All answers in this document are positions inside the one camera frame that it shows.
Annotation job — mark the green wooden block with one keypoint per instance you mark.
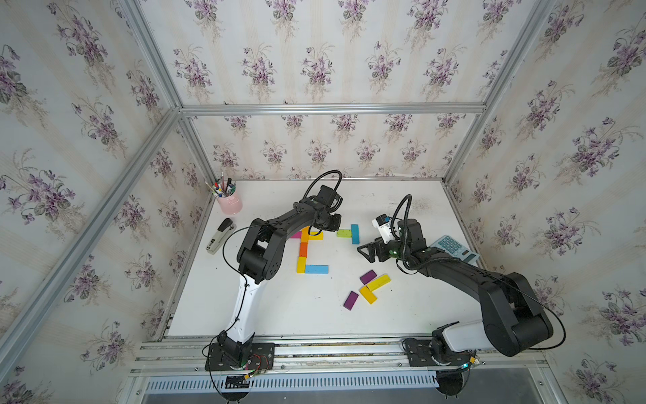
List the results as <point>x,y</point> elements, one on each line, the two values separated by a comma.
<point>344,233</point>

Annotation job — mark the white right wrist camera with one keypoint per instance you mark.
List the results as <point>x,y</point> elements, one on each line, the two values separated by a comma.
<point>384,224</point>

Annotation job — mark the teal wooden block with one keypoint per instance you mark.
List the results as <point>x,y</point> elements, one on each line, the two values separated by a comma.
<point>355,235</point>

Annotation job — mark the orange-yellow wooden block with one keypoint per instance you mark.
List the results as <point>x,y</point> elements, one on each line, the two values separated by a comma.
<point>305,235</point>

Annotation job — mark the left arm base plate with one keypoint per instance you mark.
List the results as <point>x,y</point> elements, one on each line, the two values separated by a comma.
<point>251,356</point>

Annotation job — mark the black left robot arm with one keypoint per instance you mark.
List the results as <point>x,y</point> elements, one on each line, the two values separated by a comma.
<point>260,257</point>

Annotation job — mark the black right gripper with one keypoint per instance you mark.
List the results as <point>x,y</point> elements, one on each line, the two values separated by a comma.
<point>371,247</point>

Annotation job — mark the black and white stapler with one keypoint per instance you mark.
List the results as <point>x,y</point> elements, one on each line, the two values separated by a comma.
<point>224,230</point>

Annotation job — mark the pink metal pen bucket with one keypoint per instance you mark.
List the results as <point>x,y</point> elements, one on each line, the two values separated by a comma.
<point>230,205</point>

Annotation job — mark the purple wooden block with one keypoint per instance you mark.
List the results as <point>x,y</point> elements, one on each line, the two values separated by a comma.
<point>350,301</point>

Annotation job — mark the orange wooden block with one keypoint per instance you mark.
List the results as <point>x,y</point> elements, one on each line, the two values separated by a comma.
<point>303,250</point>

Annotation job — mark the small purple block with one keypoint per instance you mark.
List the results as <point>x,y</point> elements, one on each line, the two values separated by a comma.
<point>368,277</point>

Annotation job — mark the light blue calculator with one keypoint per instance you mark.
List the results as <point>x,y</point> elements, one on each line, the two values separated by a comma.
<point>456,249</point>

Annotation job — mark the light blue wooden block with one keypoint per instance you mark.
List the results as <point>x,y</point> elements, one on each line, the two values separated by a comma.
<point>317,269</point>

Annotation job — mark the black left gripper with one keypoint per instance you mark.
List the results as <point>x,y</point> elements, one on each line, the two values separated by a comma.
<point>335,224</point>

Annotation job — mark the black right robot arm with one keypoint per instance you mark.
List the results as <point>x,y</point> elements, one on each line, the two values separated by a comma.
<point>513,319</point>

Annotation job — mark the aluminium front rail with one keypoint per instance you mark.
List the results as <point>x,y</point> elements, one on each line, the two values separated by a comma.
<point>186,356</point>

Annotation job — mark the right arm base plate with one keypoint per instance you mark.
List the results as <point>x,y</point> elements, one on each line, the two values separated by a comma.
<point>432,352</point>

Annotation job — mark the lemon yellow block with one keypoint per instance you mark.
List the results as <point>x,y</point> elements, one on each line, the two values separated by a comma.
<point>378,282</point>

